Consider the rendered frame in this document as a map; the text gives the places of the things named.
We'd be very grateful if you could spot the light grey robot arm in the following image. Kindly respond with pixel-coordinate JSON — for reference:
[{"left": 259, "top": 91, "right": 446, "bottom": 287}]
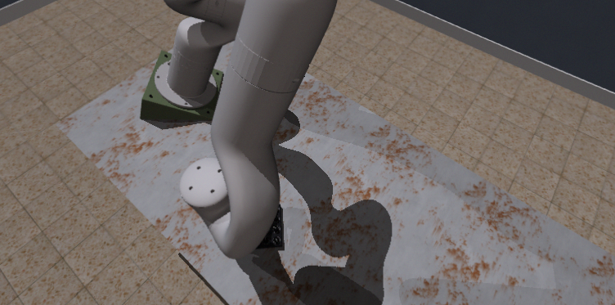
[{"left": 155, "top": 0, "right": 338, "bottom": 259}]

